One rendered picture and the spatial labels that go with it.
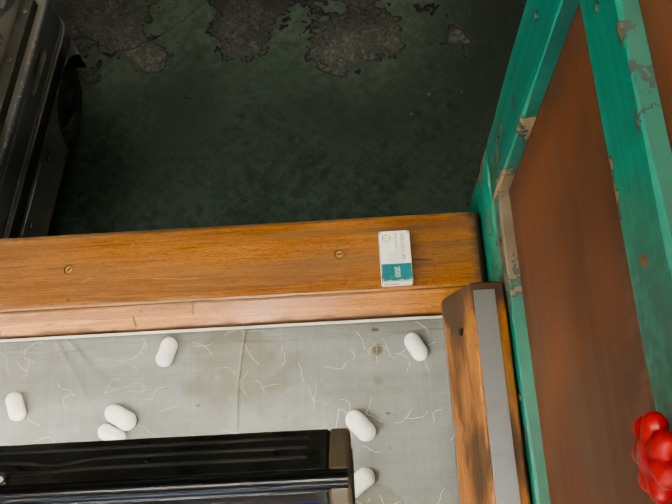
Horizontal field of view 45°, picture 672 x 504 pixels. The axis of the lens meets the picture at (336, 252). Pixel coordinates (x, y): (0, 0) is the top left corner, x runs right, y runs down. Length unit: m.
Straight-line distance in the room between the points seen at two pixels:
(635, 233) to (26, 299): 0.72
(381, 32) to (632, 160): 1.59
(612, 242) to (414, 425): 0.43
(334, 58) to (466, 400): 1.29
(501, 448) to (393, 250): 0.26
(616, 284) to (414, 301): 0.42
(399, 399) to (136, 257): 0.34
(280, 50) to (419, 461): 1.30
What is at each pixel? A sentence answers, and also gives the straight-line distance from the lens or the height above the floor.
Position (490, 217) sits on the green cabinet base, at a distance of 0.90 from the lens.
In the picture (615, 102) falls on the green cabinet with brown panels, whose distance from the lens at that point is 0.50.
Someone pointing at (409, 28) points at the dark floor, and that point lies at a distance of 2.04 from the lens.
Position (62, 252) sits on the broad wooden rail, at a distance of 1.01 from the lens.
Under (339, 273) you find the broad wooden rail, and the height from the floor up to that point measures 0.76.
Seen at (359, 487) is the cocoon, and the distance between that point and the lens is 0.89.
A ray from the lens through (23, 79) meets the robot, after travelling 1.69.
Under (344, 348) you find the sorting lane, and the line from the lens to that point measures 0.94.
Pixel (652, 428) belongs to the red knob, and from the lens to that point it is 0.42.
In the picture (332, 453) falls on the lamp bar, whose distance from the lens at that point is 0.56.
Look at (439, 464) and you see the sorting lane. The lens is 0.92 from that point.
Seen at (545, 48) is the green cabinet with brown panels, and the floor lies 1.12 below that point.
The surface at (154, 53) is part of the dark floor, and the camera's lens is 2.07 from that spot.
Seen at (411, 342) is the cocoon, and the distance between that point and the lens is 0.92.
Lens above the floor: 1.65
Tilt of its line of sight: 69 degrees down
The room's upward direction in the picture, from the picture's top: 6 degrees counter-clockwise
